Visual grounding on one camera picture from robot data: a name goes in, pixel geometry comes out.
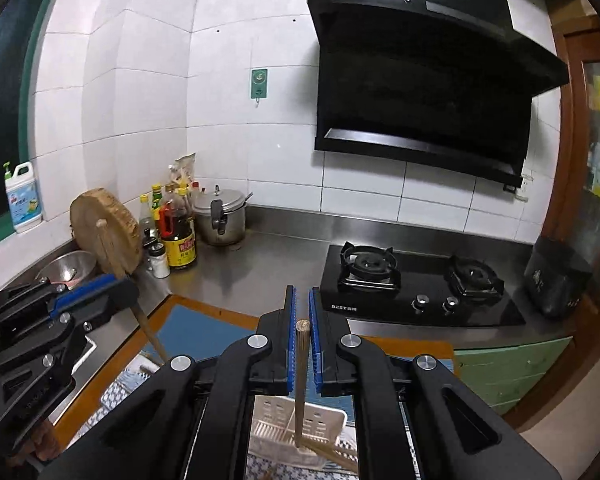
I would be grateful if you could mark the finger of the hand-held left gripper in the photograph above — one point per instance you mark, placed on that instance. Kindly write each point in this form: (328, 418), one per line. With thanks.
(82, 296)
(115, 305)

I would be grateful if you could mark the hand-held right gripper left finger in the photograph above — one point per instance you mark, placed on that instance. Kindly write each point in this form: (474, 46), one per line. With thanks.
(290, 350)

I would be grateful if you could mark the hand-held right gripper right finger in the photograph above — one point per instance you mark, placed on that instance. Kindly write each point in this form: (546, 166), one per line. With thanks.
(316, 350)

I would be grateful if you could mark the dark wooden chopstick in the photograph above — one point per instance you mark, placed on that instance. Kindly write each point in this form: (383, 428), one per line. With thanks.
(300, 360)

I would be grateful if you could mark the light wooden chopstick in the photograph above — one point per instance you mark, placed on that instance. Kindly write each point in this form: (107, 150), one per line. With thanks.
(332, 454)
(107, 250)

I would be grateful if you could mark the cream plastic utensil holder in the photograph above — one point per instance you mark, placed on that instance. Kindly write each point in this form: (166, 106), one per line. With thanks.
(275, 420)

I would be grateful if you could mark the steel bowl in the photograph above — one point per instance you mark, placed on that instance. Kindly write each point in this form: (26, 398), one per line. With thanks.
(67, 267)

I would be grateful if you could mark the small white jar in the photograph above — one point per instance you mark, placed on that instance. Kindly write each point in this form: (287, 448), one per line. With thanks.
(159, 262)

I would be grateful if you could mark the black glass gas stove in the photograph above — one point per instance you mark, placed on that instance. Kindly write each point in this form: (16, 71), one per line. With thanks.
(380, 305)

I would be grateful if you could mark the round wooden cutting board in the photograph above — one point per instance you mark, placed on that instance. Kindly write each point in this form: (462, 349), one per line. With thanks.
(115, 220)

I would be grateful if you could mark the blue patterned table mat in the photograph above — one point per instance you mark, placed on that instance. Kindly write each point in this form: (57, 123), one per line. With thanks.
(200, 327)

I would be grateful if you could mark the large soy sauce bottle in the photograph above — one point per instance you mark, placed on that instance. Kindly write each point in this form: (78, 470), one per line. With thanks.
(177, 240)

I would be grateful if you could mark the clear yellow cap bottle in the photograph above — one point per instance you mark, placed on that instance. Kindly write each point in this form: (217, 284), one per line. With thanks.
(145, 215)

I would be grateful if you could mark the green label bottle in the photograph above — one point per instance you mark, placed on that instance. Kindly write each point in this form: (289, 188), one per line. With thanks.
(156, 202)

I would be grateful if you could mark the white detergent pump bottle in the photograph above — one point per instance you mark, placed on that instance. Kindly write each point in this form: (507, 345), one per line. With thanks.
(25, 200)

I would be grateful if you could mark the steel pressure cooker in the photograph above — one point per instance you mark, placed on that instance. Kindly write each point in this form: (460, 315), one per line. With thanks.
(225, 217)

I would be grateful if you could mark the plastic food bag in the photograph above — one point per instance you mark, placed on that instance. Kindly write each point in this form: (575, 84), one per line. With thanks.
(184, 170)

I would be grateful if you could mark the green kitchen cabinet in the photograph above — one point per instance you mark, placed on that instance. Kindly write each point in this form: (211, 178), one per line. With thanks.
(510, 375)

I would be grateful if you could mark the green framed window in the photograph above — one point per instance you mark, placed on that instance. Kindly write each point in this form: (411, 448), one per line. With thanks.
(5, 110)

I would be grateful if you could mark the black rice cooker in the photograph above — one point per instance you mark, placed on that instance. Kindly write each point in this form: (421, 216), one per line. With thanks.
(555, 280)

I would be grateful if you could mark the black range hood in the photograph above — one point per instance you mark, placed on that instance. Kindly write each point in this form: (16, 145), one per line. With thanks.
(430, 85)

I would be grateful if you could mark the wooden glass door cabinet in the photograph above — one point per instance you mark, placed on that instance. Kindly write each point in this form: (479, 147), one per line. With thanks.
(595, 185)

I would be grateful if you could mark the white wall outlet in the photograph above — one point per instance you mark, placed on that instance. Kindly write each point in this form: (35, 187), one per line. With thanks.
(522, 187)

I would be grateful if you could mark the green wall socket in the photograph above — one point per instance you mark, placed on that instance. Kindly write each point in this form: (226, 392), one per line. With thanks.
(260, 82)

